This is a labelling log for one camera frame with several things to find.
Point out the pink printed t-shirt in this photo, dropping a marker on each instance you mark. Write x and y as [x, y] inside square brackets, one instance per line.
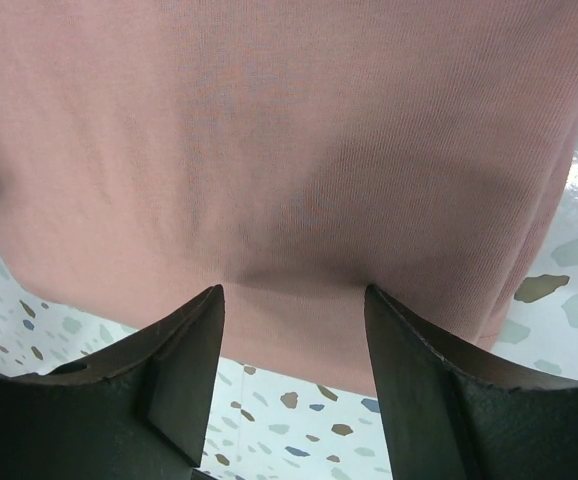
[293, 152]

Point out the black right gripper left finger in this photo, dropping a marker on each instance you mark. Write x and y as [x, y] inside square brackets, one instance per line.
[137, 409]

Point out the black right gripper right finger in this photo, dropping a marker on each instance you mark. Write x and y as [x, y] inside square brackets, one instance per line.
[453, 411]

